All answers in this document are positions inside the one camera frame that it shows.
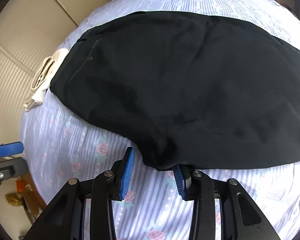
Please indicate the white folded garment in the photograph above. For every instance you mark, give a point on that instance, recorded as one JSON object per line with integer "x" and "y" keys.
{"x": 43, "y": 80}

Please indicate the black pants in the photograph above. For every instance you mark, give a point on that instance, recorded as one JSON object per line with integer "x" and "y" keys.
{"x": 177, "y": 80}

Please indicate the cream sliding wardrobe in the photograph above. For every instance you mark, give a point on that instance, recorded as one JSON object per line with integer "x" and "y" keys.
{"x": 20, "y": 30}

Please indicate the yellow crumpled bag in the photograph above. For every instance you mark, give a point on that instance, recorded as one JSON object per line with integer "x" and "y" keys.
{"x": 13, "y": 199}

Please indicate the bed with blue striped sheet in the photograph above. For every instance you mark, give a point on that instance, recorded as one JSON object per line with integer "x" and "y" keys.
{"x": 72, "y": 135}

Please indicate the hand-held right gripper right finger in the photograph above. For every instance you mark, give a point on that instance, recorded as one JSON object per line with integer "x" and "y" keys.
{"x": 180, "y": 182}

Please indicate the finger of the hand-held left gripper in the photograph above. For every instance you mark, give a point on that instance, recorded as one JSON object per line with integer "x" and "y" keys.
{"x": 10, "y": 149}
{"x": 7, "y": 168}

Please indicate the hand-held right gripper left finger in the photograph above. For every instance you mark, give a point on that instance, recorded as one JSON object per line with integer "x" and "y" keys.
{"x": 127, "y": 175}

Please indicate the orange item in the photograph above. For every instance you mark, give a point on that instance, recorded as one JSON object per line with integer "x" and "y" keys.
{"x": 23, "y": 186}

